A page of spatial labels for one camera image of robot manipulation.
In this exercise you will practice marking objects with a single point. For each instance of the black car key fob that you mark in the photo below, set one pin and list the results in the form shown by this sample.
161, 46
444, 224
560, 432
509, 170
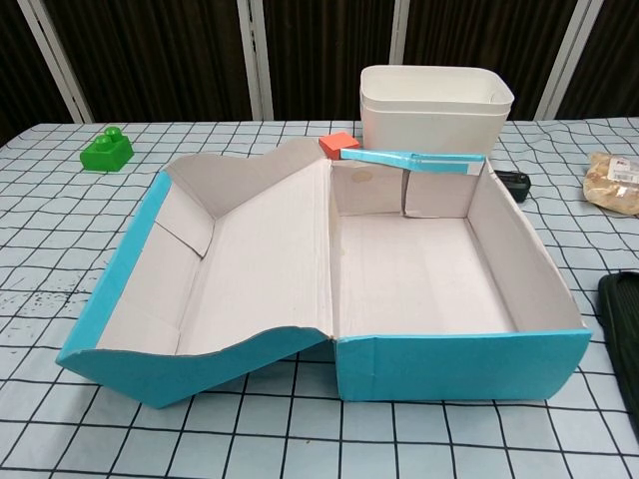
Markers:
514, 183

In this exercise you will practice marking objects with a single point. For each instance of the clear bag of nuts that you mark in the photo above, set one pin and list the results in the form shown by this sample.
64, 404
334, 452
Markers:
611, 187

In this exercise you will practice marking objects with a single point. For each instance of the white plastic storage bin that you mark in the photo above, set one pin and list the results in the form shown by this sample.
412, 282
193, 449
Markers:
429, 135
379, 102

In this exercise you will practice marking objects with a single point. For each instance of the blue cardboard shoebox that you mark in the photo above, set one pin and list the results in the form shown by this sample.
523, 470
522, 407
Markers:
249, 249

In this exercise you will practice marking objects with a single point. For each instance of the green toy brick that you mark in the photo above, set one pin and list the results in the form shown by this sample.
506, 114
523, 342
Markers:
106, 154

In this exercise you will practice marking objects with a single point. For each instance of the black rubber slipper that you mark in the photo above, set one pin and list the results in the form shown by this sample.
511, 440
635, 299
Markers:
621, 334

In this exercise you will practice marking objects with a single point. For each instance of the black folding partition screen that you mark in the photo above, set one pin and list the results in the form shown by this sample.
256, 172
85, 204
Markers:
150, 50

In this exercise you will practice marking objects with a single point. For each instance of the white checkered tablecloth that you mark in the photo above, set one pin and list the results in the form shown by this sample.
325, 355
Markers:
50, 249

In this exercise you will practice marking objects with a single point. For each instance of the orange cube block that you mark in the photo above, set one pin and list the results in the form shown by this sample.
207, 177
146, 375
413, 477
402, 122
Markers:
337, 144

